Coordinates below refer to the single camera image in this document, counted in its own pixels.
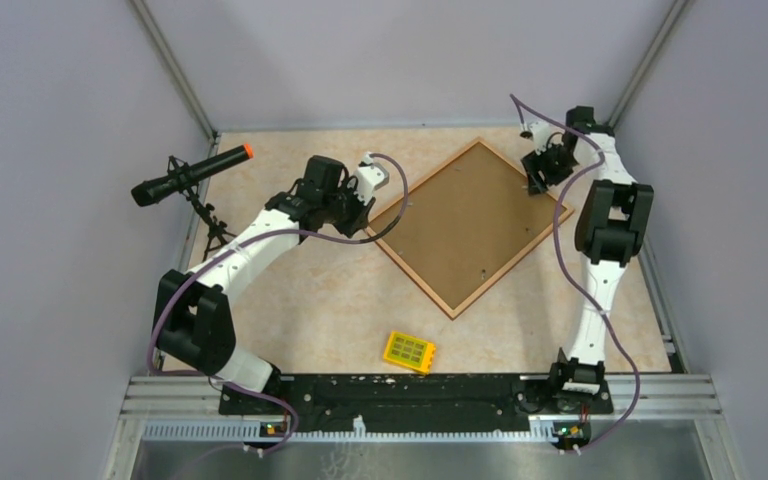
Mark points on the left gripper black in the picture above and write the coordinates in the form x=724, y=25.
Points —
x=359, y=218

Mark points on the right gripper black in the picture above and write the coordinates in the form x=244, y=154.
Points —
x=534, y=164

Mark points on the red wooden picture frame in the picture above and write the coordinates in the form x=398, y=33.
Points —
x=465, y=225

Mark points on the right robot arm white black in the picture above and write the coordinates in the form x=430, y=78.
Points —
x=609, y=233

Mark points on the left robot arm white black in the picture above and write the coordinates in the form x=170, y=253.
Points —
x=193, y=319

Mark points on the black mini tripod stand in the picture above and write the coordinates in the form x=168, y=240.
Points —
x=218, y=234

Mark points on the black microphone orange tip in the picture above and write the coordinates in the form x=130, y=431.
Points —
x=151, y=192

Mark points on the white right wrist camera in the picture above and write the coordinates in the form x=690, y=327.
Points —
x=541, y=133

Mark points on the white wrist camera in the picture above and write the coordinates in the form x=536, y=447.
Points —
x=370, y=177
x=541, y=133

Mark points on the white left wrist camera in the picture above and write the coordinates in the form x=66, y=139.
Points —
x=370, y=177

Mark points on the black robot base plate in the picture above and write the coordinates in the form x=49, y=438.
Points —
x=402, y=403

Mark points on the white slotted cable duct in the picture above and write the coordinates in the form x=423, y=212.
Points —
x=252, y=431

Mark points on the aluminium rail frame front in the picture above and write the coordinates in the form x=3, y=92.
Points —
x=664, y=426

